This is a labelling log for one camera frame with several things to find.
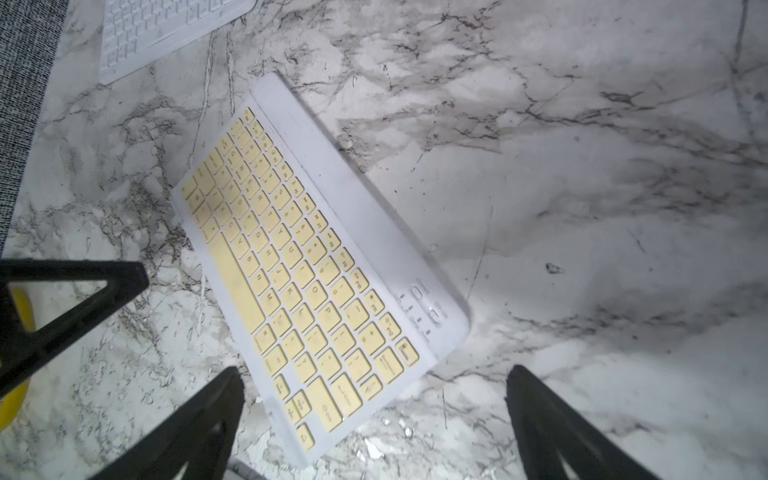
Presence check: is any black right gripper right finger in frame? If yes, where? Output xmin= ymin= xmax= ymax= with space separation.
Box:
xmin=506 ymin=365 xmax=656 ymax=479

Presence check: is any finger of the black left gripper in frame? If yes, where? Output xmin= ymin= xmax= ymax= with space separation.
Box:
xmin=1 ymin=259 xmax=149 ymax=396

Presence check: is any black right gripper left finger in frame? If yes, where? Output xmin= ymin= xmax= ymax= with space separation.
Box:
xmin=94 ymin=366 xmax=244 ymax=479

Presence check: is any yellow bowl with buns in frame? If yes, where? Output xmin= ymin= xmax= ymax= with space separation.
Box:
xmin=1 ymin=286 xmax=36 ymax=430

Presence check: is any yellow key keyboard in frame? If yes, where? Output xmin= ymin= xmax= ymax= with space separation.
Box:
xmin=171 ymin=73 xmax=470 ymax=468

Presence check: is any white keyboard at back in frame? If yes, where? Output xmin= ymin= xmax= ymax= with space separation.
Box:
xmin=98 ymin=0 xmax=257 ymax=85

